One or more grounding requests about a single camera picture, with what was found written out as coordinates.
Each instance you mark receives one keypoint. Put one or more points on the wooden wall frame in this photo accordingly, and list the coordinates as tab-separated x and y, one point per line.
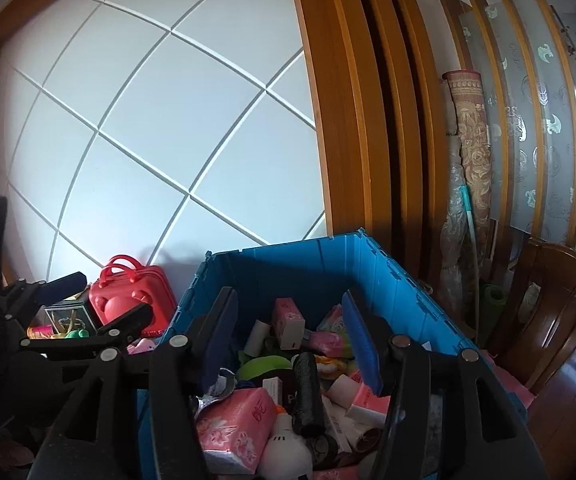
358	110

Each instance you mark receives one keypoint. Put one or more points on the plastic wrapped roll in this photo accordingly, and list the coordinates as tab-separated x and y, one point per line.
455	260

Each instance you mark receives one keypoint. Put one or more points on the blue plastic storage crate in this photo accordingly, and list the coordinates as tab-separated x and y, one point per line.
398	280

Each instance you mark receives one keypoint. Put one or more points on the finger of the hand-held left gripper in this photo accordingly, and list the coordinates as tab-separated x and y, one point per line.
62	284
117	332

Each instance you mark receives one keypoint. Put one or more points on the rolled patterned carpet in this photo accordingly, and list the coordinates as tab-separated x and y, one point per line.
470	160

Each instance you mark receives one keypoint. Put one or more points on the pink snack packet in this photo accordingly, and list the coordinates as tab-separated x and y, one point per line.
330	337

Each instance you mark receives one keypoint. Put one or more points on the pink and yellow can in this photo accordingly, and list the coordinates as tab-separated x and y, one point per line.
40	331

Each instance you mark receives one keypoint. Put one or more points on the black gift box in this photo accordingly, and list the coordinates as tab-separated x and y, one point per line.
67	317

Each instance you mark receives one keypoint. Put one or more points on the person's left hand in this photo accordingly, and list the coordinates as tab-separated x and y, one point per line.
12	450

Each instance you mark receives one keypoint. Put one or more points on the green and yellow plush toy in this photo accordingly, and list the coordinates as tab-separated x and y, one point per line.
75	333

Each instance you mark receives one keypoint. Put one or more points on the pink floral tissue pack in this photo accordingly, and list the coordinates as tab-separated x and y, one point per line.
235	430

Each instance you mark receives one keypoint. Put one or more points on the white paper roll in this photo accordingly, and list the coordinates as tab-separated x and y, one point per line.
257	337

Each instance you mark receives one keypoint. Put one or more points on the green rolled mat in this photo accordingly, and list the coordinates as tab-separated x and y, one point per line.
493	305

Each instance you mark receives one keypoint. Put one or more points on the pink and white box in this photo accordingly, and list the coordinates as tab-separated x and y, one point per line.
288	322

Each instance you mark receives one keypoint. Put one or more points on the red bear suitcase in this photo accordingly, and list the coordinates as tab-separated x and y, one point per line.
132	295

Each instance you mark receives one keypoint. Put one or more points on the brown wooden chair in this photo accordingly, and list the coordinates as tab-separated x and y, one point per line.
558	310

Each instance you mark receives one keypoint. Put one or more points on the white plush toy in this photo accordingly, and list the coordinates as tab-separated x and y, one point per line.
285	447

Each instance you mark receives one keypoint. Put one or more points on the black bag roll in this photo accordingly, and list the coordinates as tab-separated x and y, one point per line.
309	395

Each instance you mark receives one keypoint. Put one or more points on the green soft item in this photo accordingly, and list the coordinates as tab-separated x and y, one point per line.
263	366

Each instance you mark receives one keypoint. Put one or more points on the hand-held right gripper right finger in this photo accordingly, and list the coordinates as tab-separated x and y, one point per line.
360	340

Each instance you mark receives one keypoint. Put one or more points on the small white roll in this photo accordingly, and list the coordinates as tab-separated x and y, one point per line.
342	389

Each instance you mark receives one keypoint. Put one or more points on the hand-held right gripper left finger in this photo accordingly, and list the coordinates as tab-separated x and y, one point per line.
215	340

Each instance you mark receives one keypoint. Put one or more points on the wooden partition screen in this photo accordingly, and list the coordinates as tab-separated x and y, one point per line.
518	110

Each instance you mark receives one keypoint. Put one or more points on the pink toy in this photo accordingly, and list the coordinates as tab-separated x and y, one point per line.
142	346

